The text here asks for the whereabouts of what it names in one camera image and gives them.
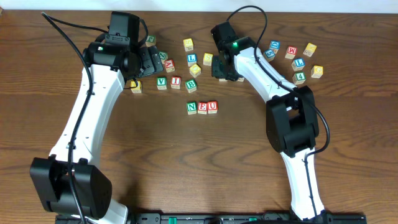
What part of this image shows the blue D block right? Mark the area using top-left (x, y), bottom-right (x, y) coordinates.
top-left (269, 40), bottom-right (280, 54)

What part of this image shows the blue L block centre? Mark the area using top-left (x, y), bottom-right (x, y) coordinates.
top-left (187, 54), bottom-right (197, 67)

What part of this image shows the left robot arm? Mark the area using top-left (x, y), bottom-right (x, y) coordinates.
top-left (30, 11), bottom-right (162, 223)

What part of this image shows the red U block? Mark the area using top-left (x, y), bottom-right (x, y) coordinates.
top-left (207, 101), bottom-right (218, 114)

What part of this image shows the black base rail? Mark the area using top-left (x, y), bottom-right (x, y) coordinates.
top-left (55, 212), bottom-right (368, 224)

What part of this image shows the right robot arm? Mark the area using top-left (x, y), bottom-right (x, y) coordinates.
top-left (211, 21), bottom-right (325, 222)

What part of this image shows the green 4 block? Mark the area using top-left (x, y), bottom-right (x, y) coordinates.
top-left (292, 72), bottom-right (307, 85)

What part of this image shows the red A block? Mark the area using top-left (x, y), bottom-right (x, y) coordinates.
top-left (164, 59), bottom-right (175, 73)

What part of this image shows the blue 5 block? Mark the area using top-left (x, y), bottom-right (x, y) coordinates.
top-left (263, 49), bottom-right (275, 62)

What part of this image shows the red I block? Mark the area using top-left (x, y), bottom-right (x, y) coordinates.
top-left (170, 77), bottom-right (181, 89)

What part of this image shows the red E block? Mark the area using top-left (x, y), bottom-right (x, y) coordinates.
top-left (197, 102), bottom-right (208, 114)

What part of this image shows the red M block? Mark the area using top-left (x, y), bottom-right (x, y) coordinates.
top-left (285, 46), bottom-right (297, 59)

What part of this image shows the green N block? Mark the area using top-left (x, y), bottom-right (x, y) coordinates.
top-left (187, 101), bottom-right (197, 114)

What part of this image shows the green B block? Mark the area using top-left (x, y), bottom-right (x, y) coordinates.
top-left (185, 79), bottom-right (197, 93)

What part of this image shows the blue l block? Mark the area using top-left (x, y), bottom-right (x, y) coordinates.
top-left (292, 58), bottom-right (305, 72)
top-left (187, 54), bottom-right (197, 67)

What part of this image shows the blue L block right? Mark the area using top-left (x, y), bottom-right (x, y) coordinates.
top-left (292, 58), bottom-right (305, 72)

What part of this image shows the green block top left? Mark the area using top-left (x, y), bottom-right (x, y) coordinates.
top-left (146, 35), bottom-right (157, 47)

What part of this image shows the green Z block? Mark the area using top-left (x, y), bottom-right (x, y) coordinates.
top-left (159, 51), bottom-right (168, 64)

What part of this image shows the yellow K block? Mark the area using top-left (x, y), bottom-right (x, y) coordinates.
top-left (130, 80), bottom-right (142, 94)

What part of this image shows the yellow S block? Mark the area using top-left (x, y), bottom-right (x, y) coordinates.
top-left (203, 52), bottom-right (213, 67)

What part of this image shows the yellow O block centre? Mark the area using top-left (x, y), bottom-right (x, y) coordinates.
top-left (189, 64), bottom-right (201, 78)

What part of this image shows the yellow G block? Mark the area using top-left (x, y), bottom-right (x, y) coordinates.
top-left (311, 65), bottom-right (323, 78)

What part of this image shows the yellow block top right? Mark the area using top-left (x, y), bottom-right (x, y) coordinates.
top-left (303, 42), bottom-right (317, 57)

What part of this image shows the green V block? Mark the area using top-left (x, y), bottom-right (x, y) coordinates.
top-left (156, 77), bottom-right (167, 90)

